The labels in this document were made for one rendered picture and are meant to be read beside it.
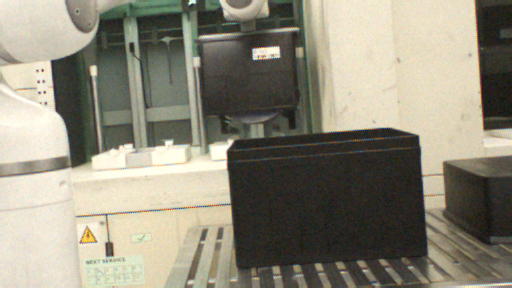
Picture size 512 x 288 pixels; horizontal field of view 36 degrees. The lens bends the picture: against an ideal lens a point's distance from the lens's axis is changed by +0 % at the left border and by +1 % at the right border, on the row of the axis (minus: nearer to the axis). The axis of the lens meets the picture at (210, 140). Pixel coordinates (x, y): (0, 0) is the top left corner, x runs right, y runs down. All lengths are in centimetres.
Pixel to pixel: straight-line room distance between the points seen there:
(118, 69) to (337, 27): 111
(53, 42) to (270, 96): 99
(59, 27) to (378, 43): 83
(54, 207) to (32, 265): 6
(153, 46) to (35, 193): 166
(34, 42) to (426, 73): 94
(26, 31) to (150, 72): 166
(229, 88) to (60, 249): 98
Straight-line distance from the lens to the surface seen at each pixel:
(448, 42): 161
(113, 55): 249
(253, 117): 188
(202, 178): 157
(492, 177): 122
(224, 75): 178
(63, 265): 87
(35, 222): 85
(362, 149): 113
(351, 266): 112
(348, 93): 152
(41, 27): 82
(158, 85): 247
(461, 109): 161
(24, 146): 85
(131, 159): 178
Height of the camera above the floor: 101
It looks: 3 degrees down
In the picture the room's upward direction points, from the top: 5 degrees counter-clockwise
